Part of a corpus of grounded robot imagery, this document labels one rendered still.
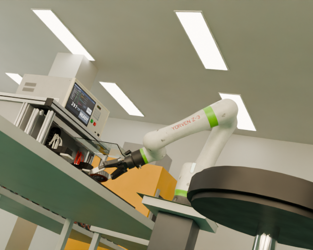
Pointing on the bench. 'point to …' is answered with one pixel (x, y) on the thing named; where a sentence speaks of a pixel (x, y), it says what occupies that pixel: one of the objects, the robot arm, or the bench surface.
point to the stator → (102, 176)
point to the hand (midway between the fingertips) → (99, 174)
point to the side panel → (9, 110)
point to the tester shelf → (52, 105)
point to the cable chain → (52, 134)
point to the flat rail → (77, 137)
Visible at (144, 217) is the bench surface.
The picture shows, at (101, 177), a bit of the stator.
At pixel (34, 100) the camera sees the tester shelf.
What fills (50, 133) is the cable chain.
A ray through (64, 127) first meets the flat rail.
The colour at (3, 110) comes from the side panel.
